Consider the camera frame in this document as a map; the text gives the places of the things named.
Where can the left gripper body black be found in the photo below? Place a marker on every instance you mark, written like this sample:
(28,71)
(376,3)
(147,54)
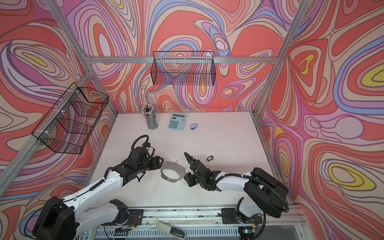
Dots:
(153,163)

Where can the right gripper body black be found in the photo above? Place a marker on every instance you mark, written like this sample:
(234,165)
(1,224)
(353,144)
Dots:
(193,180)

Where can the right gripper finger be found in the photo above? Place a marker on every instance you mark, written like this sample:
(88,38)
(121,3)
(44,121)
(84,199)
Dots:
(190,161)
(198,165)

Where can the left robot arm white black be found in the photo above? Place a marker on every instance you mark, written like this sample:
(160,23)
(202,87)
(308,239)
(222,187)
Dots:
(69,217)

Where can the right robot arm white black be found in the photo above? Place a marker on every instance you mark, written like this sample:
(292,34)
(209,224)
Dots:
(264,194)

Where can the teal calculator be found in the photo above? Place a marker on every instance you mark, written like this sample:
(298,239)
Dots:
(177,122)

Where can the pencil cup with pencils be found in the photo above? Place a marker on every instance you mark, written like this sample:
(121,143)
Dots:
(149,113)

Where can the grey foot pedal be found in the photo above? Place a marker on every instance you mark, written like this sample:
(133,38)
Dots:
(172,231)

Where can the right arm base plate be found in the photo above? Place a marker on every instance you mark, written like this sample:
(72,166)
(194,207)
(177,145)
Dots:
(233,216)

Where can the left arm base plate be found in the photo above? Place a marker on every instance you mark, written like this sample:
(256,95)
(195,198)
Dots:
(132,217)

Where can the black wire basket back wall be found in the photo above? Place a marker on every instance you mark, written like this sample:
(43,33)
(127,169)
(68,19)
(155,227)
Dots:
(183,68)

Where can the black wire basket wall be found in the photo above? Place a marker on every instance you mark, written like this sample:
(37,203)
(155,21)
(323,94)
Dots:
(73,121)
(183,68)

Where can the black wire basket left wall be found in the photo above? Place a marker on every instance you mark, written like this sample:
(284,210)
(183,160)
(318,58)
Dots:
(73,121)

